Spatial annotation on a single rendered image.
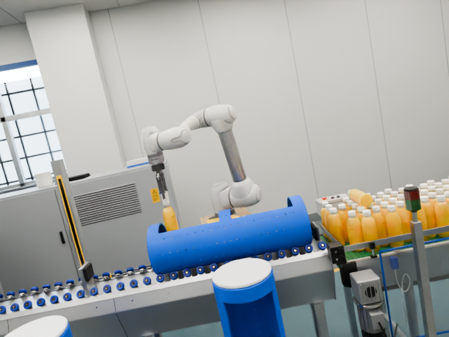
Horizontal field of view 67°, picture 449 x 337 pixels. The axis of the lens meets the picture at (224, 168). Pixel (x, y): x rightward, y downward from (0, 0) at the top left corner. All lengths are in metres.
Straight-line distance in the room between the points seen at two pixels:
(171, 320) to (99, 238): 1.73
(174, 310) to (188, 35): 3.64
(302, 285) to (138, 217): 2.00
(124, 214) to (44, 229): 0.76
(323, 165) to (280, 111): 1.01
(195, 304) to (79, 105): 3.13
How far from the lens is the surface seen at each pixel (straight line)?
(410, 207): 1.76
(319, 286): 2.05
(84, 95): 4.53
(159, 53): 4.79
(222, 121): 2.27
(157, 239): 1.91
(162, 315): 2.08
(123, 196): 3.50
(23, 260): 3.92
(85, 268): 2.16
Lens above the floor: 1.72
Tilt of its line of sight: 8 degrees down
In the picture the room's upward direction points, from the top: 12 degrees counter-clockwise
